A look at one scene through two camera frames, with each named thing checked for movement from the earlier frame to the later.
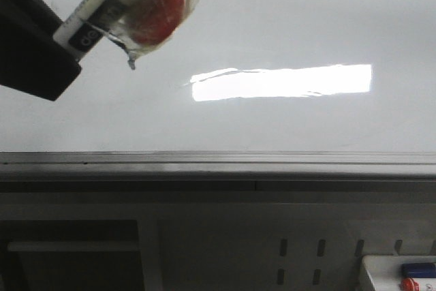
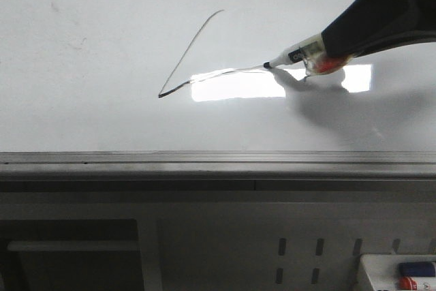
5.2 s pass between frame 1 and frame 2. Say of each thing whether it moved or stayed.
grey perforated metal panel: stayed
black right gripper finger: moved
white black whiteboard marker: moved
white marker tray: stayed
